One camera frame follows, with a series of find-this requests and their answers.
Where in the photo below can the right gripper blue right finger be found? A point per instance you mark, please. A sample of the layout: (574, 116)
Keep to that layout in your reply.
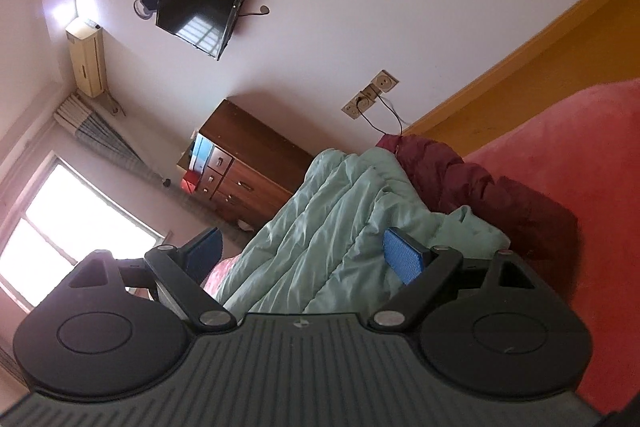
(429, 277)

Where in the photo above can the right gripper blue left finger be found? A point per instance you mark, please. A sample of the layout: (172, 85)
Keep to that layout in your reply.
(179, 272)

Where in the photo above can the red box on dresser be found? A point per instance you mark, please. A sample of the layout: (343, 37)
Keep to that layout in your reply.
(189, 181)

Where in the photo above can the light green quilted jacket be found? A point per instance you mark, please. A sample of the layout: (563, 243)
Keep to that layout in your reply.
(323, 252)

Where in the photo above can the blue box on dresser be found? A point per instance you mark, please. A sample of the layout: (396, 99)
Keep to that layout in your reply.
(199, 153)

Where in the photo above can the dark red jacket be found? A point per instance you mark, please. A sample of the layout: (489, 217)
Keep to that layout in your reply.
(543, 232)

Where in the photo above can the brown wooden dresser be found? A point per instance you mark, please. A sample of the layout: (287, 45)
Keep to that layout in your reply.
(252, 170)

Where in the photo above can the right plaid curtain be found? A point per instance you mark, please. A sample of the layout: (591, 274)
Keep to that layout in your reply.
(89, 128)

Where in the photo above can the pink heart-print bed cover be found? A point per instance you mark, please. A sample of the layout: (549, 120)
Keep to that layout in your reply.
(508, 350)

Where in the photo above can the window with white frame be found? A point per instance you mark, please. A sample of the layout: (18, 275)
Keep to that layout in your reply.
(52, 220)

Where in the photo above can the wall power socket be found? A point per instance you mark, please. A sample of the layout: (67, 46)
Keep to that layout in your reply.
(366, 98)

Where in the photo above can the wall air conditioner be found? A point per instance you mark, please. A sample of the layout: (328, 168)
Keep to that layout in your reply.
(85, 43)

